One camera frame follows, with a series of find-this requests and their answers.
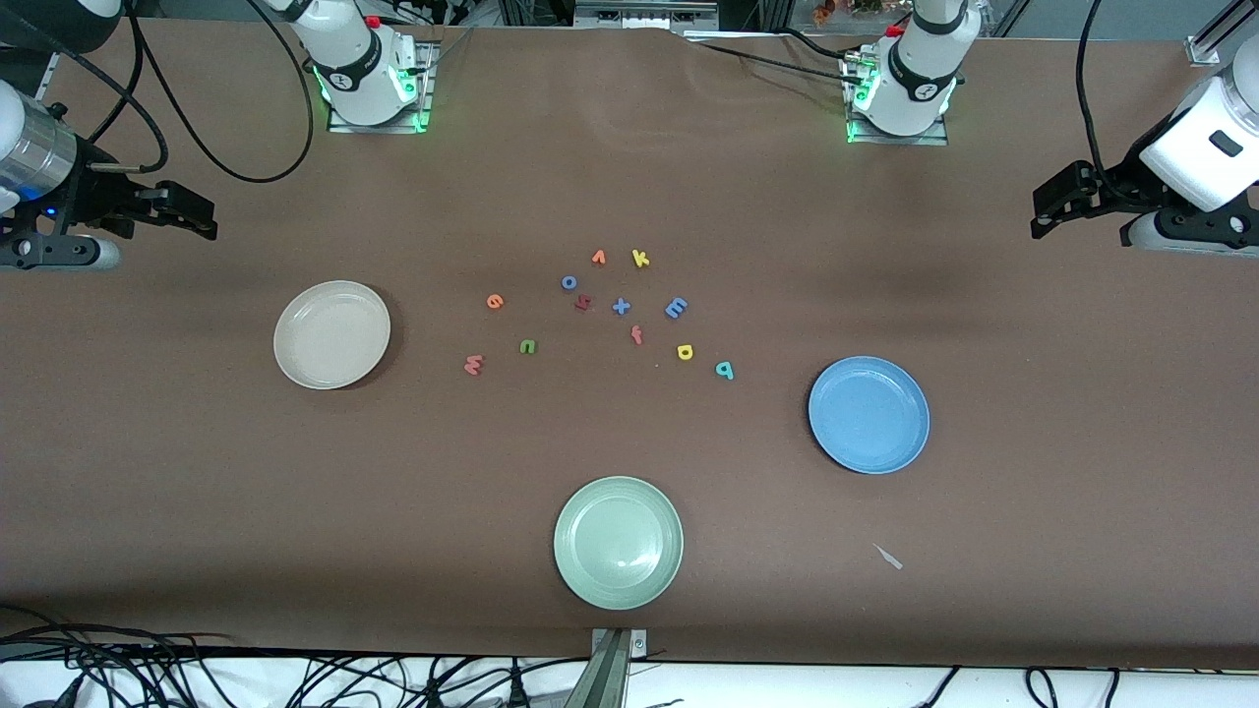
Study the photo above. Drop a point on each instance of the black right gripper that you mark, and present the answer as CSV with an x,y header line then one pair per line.
x,y
96,192

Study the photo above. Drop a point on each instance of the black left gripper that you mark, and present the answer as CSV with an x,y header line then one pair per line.
x,y
1109,187

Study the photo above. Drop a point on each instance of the pink foam letter w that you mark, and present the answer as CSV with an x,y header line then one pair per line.
x,y
473,365

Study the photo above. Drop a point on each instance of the blue foam letter E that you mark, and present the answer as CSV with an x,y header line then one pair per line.
x,y
676,308

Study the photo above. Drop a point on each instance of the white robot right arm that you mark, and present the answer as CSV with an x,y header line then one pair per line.
x,y
339,34

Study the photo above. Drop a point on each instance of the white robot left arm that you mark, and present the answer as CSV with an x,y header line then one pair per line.
x,y
910,113

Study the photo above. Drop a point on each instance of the beige plate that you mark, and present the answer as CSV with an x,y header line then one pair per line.
x,y
331,334

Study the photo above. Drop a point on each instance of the blue plate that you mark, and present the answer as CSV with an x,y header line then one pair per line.
x,y
869,415

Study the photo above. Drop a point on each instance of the orange background clutter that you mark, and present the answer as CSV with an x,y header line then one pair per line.
x,y
826,10

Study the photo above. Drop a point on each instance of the brown table cover sheet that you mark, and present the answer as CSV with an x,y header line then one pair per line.
x,y
492,442

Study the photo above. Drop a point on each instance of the white tape scrap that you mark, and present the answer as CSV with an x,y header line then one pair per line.
x,y
888,557

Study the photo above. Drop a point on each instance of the silver metal box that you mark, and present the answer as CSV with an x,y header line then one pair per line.
x,y
644,14

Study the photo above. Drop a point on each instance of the green plate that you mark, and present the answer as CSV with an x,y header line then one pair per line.
x,y
618,543

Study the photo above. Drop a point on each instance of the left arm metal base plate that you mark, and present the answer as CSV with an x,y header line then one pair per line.
x,y
900,141

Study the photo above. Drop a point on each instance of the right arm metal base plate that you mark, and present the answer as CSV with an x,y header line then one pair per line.
x,y
344,126

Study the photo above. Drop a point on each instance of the aluminium table rail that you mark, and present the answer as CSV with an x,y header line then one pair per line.
x,y
47,74
1205,49

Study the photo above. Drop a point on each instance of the grey metal camera post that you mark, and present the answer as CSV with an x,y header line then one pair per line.
x,y
612,669

